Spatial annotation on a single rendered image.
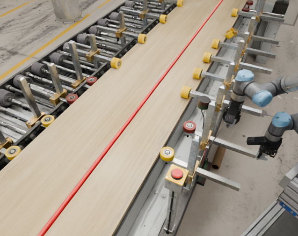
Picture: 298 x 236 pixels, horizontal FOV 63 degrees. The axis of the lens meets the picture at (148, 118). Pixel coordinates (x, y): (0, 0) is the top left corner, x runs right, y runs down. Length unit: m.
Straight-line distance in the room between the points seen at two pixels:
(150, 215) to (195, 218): 0.76
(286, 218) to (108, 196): 1.40
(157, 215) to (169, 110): 0.65
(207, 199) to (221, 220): 0.20
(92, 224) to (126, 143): 0.48
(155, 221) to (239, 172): 1.25
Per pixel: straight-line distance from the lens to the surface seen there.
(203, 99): 1.31
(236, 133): 2.83
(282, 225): 2.15
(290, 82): 1.22
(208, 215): 2.24
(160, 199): 1.55
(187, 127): 1.51
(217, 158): 2.45
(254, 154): 1.55
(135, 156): 1.37
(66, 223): 1.25
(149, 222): 1.49
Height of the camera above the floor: 2.01
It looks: 45 degrees down
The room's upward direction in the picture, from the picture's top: straight up
